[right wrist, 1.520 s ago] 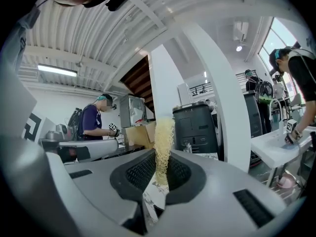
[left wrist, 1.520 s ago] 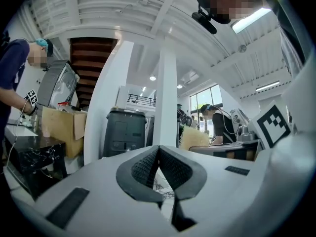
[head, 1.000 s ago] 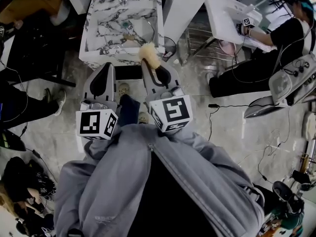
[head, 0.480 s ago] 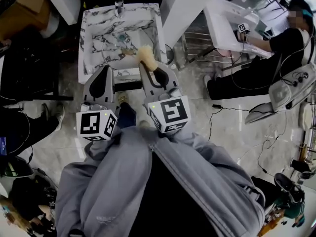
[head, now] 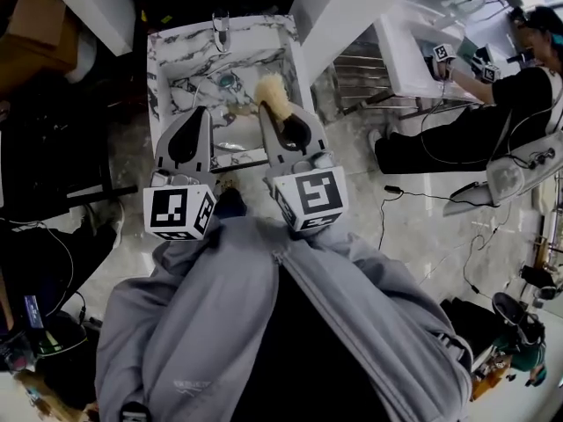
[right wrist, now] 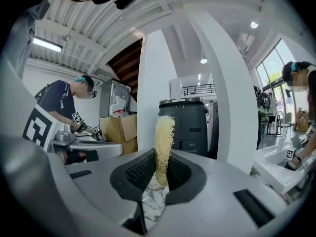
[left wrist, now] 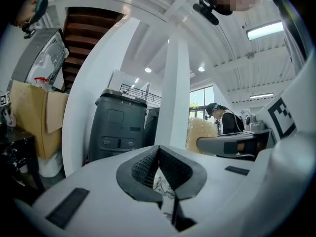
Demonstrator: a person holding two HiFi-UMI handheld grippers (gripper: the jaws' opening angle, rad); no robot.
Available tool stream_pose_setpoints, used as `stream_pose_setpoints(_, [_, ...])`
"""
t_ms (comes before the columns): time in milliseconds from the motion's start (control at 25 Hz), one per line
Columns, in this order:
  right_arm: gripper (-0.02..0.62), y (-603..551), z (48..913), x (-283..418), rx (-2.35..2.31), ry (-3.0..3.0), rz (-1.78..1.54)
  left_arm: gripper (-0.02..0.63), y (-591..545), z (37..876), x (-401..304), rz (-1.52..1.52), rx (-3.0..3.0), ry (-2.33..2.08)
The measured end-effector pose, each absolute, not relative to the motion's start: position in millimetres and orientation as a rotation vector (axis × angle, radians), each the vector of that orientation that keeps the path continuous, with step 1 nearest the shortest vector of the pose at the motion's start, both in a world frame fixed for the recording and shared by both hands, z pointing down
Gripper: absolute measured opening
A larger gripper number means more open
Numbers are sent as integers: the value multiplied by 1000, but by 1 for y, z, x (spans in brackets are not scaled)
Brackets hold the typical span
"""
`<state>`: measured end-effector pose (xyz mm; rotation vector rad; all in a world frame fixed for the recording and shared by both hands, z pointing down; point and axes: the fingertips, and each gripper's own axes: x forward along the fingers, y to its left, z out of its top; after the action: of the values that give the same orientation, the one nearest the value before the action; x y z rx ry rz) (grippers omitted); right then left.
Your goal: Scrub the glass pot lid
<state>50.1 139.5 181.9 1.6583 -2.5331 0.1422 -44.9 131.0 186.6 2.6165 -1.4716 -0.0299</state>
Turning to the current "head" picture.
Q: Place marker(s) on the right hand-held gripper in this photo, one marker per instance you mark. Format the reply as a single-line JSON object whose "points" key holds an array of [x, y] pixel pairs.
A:
{"points": [[316, 196]]}

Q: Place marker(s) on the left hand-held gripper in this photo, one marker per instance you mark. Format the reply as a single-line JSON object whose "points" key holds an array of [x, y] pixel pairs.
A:
{"points": [[176, 209]]}

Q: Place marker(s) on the person's left forearm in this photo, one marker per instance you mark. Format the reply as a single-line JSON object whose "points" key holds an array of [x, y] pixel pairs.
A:
{"points": [[193, 257]]}

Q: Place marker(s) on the person's right forearm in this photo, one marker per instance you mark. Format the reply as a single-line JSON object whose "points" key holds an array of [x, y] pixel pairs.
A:
{"points": [[334, 249]]}

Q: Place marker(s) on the person's black shoe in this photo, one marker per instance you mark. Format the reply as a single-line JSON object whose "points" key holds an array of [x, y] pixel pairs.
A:
{"points": [[231, 202]]}

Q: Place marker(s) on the marble sink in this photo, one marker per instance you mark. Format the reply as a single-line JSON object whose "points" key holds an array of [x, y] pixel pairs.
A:
{"points": [[184, 42]]}

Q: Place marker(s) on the chrome faucet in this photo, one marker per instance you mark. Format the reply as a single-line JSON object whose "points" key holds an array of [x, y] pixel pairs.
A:
{"points": [[221, 31]]}

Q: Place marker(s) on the black metal work table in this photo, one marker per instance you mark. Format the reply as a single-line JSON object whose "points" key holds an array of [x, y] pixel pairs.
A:
{"points": [[53, 156]]}

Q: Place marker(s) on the cardboard box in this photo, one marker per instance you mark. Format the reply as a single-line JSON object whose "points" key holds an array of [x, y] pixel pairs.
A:
{"points": [[35, 24]]}

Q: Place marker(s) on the person's grey jacket torso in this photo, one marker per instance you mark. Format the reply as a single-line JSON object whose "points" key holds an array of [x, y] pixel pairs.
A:
{"points": [[211, 345]]}

